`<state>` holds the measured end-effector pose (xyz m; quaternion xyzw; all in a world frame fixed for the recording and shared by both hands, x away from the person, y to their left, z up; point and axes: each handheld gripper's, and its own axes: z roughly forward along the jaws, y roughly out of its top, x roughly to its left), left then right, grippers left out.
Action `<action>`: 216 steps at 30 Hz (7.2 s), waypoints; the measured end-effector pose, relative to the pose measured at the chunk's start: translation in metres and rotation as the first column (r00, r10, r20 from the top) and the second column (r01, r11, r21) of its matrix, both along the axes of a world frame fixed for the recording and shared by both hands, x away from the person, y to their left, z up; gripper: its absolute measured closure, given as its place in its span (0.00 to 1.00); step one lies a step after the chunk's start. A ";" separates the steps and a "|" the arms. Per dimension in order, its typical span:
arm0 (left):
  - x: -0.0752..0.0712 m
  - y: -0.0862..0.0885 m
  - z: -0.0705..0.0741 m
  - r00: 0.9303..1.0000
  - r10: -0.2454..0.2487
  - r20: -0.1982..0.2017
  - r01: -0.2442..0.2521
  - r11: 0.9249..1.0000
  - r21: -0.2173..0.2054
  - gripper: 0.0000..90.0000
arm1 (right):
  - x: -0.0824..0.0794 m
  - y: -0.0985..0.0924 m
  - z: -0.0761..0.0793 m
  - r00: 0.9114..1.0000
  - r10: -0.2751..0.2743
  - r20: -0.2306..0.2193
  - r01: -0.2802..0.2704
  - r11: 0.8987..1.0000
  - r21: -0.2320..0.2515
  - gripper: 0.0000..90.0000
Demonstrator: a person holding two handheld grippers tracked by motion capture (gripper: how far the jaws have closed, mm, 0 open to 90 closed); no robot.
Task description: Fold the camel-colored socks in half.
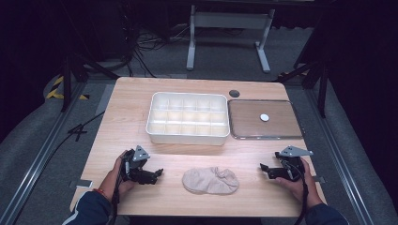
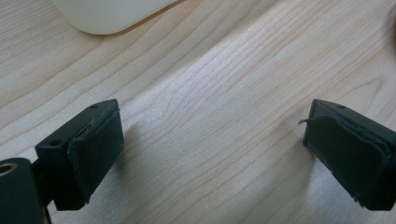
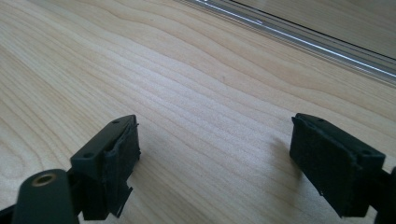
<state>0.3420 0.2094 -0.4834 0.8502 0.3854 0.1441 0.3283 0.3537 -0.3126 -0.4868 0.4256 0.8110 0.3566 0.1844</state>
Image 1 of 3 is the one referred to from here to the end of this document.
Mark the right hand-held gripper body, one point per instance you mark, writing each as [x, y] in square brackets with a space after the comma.
[291, 162]

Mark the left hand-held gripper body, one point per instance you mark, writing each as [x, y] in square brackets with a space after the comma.
[137, 156]

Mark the beige sock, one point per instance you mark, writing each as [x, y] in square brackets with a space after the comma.
[209, 180]

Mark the white divided storage box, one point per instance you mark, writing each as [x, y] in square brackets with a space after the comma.
[187, 118]

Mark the person's right hand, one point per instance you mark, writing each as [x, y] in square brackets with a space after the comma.
[303, 187]

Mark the person's left hand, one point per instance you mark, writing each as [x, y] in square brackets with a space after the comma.
[114, 181]

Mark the clear box lid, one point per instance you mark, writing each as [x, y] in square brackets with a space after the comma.
[264, 120]

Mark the red wrist band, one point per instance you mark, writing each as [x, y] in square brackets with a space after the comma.
[100, 192]

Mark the dark table grommet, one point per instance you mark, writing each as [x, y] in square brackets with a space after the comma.
[234, 93]

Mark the black metal stand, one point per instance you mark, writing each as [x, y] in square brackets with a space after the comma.
[316, 75]
[73, 72]

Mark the aluminium floor rail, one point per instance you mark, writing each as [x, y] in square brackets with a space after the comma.
[37, 159]
[338, 156]

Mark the white metal table frame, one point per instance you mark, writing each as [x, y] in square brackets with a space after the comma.
[230, 31]

